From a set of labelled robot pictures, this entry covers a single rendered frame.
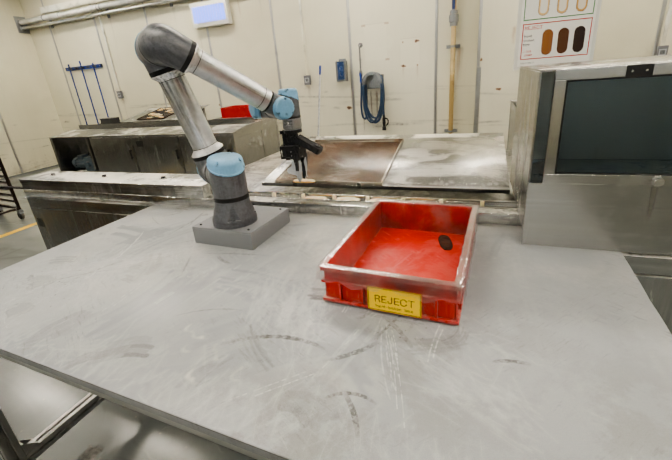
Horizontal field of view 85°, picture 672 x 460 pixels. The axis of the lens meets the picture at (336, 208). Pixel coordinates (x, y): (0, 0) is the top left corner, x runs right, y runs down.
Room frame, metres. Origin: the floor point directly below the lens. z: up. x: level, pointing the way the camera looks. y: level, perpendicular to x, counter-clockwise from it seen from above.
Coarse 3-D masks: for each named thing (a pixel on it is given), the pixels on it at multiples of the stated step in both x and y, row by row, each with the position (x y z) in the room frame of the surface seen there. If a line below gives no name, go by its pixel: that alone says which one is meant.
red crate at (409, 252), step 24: (384, 240) 1.05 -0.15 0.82; (408, 240) 1.04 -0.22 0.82; (432, 240) 1.03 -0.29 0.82; (456, 240) 1.01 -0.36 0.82; (360, 264) 0.91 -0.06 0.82; (384, 264) 0.90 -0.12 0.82; (408, 264) 0.89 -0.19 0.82; (432, 264) 0.88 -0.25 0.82; (456, 264) 0.87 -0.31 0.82; (336, 288) 0.75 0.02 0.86; (432, 312) 0.65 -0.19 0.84; (456, 312) 0.64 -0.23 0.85
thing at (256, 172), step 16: (272, 160) 2.40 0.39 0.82; (256, 176) 2.01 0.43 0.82; (304, 192) 1.64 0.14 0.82; (320, 192) 1.62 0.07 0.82; (336, 192) 1.60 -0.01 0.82; (352, 192) 1.58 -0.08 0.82; (368, 192) 1.56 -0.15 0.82; (384, 192) 1.54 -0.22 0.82; (400, 192) 1.52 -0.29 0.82; (416, 192) 1.50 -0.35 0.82; (432, 192) 1.49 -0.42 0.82; (448, 192) 1.47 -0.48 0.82; (464, 192) 1.45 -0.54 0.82; (512, 192) 1.40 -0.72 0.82
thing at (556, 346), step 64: (64, 256) 1.15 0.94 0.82; (128, 256) 1.11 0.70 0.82; (192, 256) 1.07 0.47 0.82; (256, 256) 1.03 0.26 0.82; (320, 256) 0.99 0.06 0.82; (512, 256) 0.89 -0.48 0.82; (576, 256) 0.86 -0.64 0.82; (0, 320) 0.79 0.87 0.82; (64, 320) 0.77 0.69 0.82; (128, 320) 0.75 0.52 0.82; (192, 320) 0.73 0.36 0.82; (256, 320) 0.71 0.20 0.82; (320, 320) 0.69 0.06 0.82; (384, 320) 0.67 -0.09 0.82; (512, 320) 0.63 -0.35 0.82; (576, 320) 0.61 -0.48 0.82; (640, 320) 0.60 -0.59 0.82; (128, 384) 0.54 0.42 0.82; (192, 384) 0.53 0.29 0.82; (256, 384) 0.52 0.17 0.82; (320, 384) 0.50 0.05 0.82; (384, 384) 0.49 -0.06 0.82; (448, 384) 0.48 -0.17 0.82; (512, 384) 0.47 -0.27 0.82; (576, 384) 0.46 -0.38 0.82; (640, 384) 0.45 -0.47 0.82; (0, 448) 0.87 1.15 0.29; (256, 448) 0.40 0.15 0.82; (320, 448) 0.39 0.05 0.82; (384, 448) 0.38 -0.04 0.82; (448, 448) 0.37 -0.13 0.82; (512, 448) 0.36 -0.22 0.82; (576, 448) 0.35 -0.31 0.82; (640, 448) 0.35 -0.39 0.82
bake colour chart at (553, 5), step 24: (528, 0) 1.82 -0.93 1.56; (552, 0) 1.80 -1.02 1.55; (576, 0) 1.77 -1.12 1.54; (600, 0) 1.75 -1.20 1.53; (528, 24) 1.82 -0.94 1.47; (552, 24) 1.79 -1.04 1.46; (576, 24) 1.77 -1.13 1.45; (528, 48) 1.82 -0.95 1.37; (552, 48) 1.79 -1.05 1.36; (576, 48) 1.76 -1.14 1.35
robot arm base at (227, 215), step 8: (216, 200) 1.15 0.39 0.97; (224, 200) 1.14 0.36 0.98; (232, 200) 1.14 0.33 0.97; (240, 200) 1.15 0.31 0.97; (248, 200) 1.18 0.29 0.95; (216, 208) 1.15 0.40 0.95; (224, 208) 1.13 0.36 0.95; (232, 208) 1.14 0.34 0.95; (240, 208) 1.14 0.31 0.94; (248, 208) 1.16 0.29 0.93; (216, 216) 1.14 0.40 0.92; (224, 216) 1.13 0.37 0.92; (232, 216) 1.13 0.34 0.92; (240, 216) 1.13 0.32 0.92; (248, 216) 1.15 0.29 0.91; (256, 216) 1.19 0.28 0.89; (216, 224) 1.14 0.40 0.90; (224, 224) 1.12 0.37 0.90; (232, 224) 1.12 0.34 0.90; (240, 224) 1.13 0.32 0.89; (248, 224) 1.14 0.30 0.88
